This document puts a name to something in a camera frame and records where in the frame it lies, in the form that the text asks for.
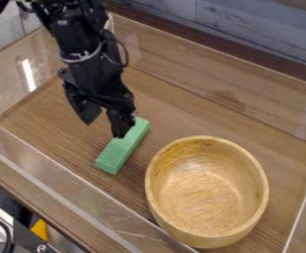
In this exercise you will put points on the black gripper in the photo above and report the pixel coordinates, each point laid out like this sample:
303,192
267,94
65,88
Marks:
93,87

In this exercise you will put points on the green rectangular block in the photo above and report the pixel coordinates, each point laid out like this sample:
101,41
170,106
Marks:
119,149

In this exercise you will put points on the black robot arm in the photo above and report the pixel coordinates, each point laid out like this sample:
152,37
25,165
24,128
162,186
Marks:
76,24

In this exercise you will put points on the brown wooden bowl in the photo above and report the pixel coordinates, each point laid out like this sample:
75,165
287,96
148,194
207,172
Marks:
207,191

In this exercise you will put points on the clear acrylic barrier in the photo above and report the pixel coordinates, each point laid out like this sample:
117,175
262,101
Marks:
97,223

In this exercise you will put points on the yellow tag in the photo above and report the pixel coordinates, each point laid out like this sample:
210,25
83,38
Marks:
40,230

